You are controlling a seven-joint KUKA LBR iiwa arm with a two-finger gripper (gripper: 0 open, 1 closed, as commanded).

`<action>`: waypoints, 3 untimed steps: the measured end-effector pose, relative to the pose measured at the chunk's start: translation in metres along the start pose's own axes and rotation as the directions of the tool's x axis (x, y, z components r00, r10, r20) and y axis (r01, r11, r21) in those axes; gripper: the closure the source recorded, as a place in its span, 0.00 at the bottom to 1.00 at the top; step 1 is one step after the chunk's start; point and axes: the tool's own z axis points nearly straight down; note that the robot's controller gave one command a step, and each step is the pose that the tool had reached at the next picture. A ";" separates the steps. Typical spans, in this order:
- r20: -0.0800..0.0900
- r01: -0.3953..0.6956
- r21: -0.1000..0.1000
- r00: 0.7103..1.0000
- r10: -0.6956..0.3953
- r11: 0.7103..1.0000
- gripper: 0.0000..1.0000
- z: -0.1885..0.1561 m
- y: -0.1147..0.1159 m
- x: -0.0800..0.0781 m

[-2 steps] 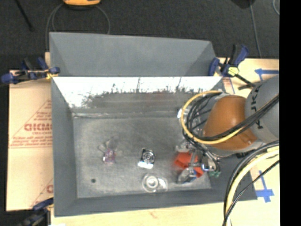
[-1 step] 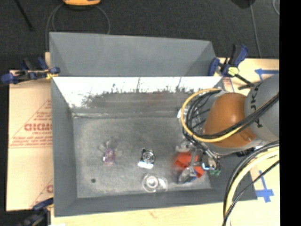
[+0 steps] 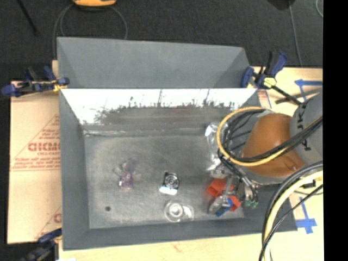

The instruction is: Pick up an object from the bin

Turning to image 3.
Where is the silver foil packet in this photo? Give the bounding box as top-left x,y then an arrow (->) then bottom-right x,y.
204,121 -> 232,178

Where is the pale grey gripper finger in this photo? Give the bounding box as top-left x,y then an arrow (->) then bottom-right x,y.
208,203 -> 227,214
214,195 -> 231,207

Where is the clear purple plastic toy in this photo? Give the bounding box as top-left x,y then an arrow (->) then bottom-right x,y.
113,160 -> 142,189

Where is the blue plastic block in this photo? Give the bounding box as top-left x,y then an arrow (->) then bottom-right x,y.
216,196 -> 241,218

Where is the brown cardboard board red print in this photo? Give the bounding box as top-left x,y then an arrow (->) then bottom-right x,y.
7,79 -> 63,245

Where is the grey metal bin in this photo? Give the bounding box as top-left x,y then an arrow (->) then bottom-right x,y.
56,36 -> 297,250

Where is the orange plastic toy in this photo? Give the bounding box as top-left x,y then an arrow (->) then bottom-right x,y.
206,178 -> 241,209

